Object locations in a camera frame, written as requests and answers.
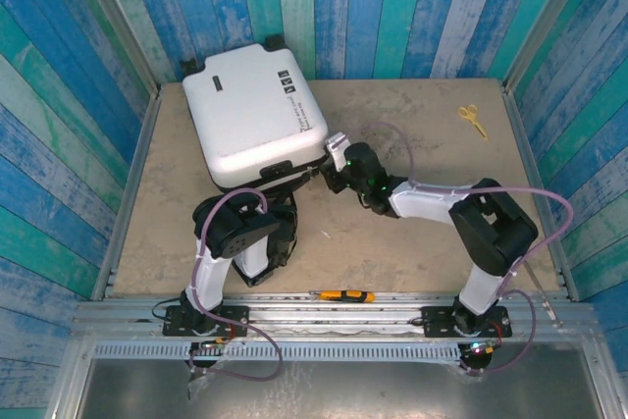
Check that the yellow scissors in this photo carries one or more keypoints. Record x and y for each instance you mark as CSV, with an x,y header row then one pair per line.
x,y
472,118

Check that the orange and black utility knife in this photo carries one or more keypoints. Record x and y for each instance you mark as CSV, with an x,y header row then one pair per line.
x,y
343,296

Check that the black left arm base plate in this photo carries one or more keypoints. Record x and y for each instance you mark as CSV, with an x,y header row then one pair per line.
x,y
235,321

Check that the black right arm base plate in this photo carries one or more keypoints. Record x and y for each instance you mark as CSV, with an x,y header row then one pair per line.
x,y
436,323

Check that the aluminium corner post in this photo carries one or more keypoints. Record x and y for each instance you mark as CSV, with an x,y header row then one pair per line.
x,y
125,31
548,16

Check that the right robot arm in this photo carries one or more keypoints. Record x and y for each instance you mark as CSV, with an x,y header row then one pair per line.
x,y
490,227

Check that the white hard-shell suitcase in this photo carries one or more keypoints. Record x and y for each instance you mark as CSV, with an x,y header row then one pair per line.
x,y
245,110

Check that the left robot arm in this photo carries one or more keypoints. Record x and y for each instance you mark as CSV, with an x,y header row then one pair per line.
x,y
216,277

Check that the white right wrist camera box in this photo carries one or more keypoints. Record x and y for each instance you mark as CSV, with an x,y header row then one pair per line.
x,y
337,150

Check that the grey metal sheet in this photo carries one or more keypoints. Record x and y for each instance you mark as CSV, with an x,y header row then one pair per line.
x,y
343,389

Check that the thin metal rod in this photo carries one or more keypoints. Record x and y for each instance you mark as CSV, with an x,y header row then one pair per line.
x,y
544,301

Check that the aluminium rail frame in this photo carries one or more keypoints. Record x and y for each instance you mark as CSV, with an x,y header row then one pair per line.
x,y
319,321

